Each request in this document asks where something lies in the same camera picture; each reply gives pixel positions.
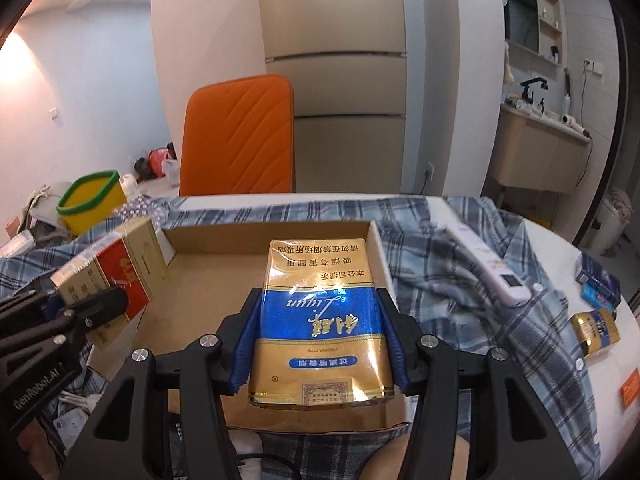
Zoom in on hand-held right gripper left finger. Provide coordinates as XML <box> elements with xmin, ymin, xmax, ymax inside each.
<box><xmin>65</xmin><ymin>287</ymin><xmax>263</xmax><ymax>480</ymax></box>

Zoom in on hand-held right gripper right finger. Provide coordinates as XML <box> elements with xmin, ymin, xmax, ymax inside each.
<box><xmin>376</xmin><ymin>287</ymin><xmax>586</xmax><ymax>480</ymax></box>

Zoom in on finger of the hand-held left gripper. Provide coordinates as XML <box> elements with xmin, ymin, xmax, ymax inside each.
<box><xmin>0</xmin><ymin>275</ymin><xmax>61</xmax><ymax>333</ymax></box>
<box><xmin>0</xmin><ymin>287</ymin><xmax>130</xmax><ymax>361</ymax></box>

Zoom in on tan small carton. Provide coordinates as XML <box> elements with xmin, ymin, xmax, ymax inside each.
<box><xmin>50</xmin><ymin>217</ymin><xmax>172</xmax><ymax>351</ymax></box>

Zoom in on light blue tissue packet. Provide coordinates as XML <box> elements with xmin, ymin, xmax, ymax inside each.
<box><xmin>52</xmin><ymin>407</ymin><xmax>97</xmax><ymax>461</ymax></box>

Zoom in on shallow cardboard box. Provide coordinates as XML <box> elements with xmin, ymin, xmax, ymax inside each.
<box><xmin>87</xmin><ymin>220</ymin><xmax>401</xmax><ymax>432</ymax></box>

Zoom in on blue and gold cigarette pack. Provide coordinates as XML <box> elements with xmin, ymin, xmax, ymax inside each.
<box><xmin>248</xmin><ymin>238</ymin><xmax>396</xmax><ymax>411</ymax></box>

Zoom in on dark blue plaid flannel shirt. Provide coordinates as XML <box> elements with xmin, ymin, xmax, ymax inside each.
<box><xmin>0</xmin><ymin>240</ymin><xmax>96</xmax><ymax>293</ymax></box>

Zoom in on light blue plaid shirt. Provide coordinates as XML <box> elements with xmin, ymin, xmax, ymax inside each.
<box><xmin>150</xmin><ymin>195</ymin><xmax>603</xmax><ymax>480</ymax></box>

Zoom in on yellow basket with green rim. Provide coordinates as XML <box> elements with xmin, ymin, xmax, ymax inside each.
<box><xmin>56</xmin><ymin>170</ymin><xmax>130</xmax><ymax>237</ymax></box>

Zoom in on dotted patterned cloth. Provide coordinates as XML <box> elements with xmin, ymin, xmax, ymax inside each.
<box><xmin>115</xmin><ymin>195</ymin><xmax>174</xmax><ymax>227</ymax></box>

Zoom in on white crumpled cloth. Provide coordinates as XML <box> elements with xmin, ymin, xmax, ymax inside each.
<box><xmin>27</xmin><ymin>182</ymin><xmax>72</xmax><ymax>222</ymax></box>

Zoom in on person's leg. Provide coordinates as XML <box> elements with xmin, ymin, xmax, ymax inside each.
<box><xmin>357</xmin><ymin>435</ymin><xmax>418</xmax><ymax>480</ymax></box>

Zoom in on white remote control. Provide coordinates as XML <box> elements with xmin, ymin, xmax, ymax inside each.
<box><xmin>444</xmin><ymin>220</ymin><xmax>532</xmax><ymax>307</ymax></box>

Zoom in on grey striped cloth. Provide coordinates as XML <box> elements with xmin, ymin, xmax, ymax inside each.
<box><xmin>257</xmin><ymin>427</ymin><xmax>402</xmax><ymax>480</ymax></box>

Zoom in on red plastic bag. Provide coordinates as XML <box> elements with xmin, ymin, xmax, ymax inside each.
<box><xmin>147</xmin><ymin>147</ymin><xmax>174</xmax><ymax>177</ymax></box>

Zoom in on small gold blue cigarette pack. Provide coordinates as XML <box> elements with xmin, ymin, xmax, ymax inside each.
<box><xmin>571</xmin><ymin>309</ymin><xmax>621</xmax><ymax>359</ymax></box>

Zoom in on orange padded chair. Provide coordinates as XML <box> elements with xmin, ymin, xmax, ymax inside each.
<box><xmin>179</xmin><ymin>74</ymin><xmax>296</xmax><ymax>197</ymax></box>

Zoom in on dark blue cigarette pack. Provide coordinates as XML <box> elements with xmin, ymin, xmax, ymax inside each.
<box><xmin>575</xmin><ymin>252</ymin><xmax>622</xmax><ymax>309</ymax></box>

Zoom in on orange card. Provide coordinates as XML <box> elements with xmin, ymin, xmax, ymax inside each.
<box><xmin>620</xmin><ymin>367</ymin><xmax>640</xmax><ymax>413</ymax></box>

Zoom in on beige vanity cabinet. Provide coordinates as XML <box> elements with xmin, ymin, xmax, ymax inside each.
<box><xmin>487</xmin><ymin>102</ymin><xmax>593</xmax><ymax>193</ymax></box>

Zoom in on white trash bin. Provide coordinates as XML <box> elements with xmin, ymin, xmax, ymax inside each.
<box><xmin>590</xmin><ymin>187</ymin><xmax>633</xmax><ymax>257</ymax></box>

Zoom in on beige refrigerator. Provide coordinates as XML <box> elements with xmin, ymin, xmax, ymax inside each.
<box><xmin>255</xmin><ymin>0</ymin><xmax>408</xmax><ymax>193</ymax></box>

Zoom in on white hair dryer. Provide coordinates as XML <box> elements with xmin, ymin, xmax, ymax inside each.
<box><xmin>561</xmin><ymin>114</ymin><xmax>592</xmax><ymax>139</ymax></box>

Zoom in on black faucet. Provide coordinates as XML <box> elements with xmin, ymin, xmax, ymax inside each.
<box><xmin>520</xmin><ymin>76</ymin><xmax>550</xmax><ymax>104</ymax></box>

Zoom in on bathroom mirror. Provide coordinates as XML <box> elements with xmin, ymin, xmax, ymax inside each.
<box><xmin>502</xmin><ymin>0</ymin><xmax>541</xmax><ymax>53</ymax></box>

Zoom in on recessed wall shelf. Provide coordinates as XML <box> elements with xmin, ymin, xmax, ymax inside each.
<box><xmin>535</xmin><ymin>0</ymin><xmax>564</xmax><ymax>64</ymax></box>

